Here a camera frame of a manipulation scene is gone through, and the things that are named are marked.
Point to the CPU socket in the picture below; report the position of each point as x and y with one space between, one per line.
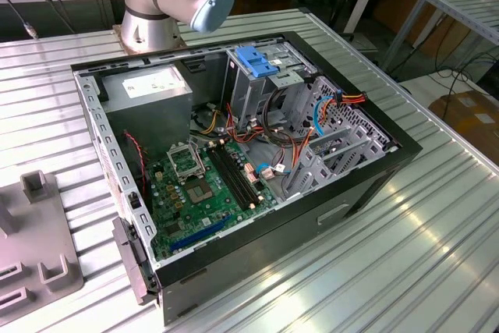
199 192

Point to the grey optical drive cage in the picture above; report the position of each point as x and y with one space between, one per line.
249 95

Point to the grey parts rack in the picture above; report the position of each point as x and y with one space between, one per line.
35 231

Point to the flat cardboard box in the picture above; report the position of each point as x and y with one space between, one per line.
468 114

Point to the blue expansion slot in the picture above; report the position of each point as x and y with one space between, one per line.
199 233

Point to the black open PC case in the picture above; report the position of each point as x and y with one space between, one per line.
273 239

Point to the black RAM slot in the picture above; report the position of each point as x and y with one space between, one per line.
240 177
234 177
247 177
228 177

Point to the grey disk bay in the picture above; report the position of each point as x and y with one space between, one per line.
349 136

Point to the green motherboard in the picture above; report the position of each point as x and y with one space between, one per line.
218 212

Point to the blue plastic drive latch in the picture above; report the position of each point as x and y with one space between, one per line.
253 62

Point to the grey power supply unit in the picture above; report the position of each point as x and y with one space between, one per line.
148 114

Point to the grey plastic case latch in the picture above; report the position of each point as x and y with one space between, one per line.
130 259

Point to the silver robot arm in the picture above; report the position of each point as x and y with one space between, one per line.
148 29

